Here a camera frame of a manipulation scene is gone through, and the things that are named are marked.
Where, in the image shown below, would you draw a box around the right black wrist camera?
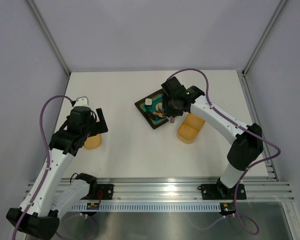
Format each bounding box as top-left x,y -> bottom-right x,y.
161,76 -> 186,98

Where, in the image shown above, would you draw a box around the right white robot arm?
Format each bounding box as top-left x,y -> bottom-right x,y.
161,83 -> 264,198

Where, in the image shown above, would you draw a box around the grilled salmon slice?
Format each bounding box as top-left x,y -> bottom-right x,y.
153,112 -> 164,118

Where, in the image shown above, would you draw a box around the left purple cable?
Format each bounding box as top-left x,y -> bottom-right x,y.
11,95 -> 98,240

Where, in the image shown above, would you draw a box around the orange lunch box lid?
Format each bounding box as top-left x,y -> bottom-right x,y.
83,134 -> 103,150

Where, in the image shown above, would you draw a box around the black seaweed piece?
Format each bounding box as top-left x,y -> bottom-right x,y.
145,111 -> 157,120

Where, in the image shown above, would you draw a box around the white rice ball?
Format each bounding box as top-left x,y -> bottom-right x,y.
155,102 -> 163,112

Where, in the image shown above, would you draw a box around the square teal black plate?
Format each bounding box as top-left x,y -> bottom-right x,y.
134,89 -> 168,130

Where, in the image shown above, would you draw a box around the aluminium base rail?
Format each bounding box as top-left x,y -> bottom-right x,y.
24,176 -> 295,203

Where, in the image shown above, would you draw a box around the white slotted cable duct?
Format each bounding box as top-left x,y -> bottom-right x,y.
69,202 -> 221,213

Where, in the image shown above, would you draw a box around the left aluminium frame post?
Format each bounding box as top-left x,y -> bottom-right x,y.
24,0 -> 71,79

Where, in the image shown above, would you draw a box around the orange lunch box base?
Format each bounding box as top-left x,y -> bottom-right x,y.
177,113 -> 206,144

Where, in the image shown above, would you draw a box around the white tofu cube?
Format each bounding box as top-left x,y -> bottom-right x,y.
144,98 -> 153,106

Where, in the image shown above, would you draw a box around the right aluminium frame post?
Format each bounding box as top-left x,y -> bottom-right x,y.
241,0 -> 290,78

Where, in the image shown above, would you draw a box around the metal tongs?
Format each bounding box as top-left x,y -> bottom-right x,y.
168,116 -> 176,124

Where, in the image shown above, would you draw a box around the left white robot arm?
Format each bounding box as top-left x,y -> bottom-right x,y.
6,106 -> 108,240

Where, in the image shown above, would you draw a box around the aluminium frame post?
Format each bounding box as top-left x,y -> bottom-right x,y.
24,0 -> 71,79
241,0 -> 290,78

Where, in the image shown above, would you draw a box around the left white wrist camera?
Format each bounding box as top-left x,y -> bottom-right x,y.
74,96 -> 89,107

